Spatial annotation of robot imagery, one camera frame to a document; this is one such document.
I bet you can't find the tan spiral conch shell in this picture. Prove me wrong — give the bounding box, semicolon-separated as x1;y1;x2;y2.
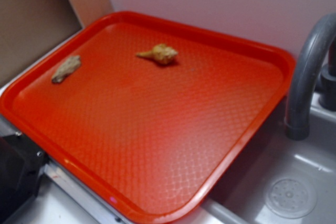
135;44;179;66

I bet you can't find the red plastic serving tray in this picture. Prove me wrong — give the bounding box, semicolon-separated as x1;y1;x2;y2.
1;12;295;223

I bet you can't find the grey-brown rough rock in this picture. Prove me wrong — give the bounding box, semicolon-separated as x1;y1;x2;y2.
51;55;81;84

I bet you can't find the brown cardboard panel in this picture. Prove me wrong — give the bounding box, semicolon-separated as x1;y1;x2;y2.
1;0;113;86

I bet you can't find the grey curved sink faucet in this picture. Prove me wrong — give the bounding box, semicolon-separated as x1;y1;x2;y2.
284;13;335;140

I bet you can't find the round sink drain strainer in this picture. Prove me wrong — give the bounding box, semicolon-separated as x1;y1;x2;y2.
264;177;317;219

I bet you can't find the black box with screws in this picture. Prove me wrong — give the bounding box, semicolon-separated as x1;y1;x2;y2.
1;134;48;223

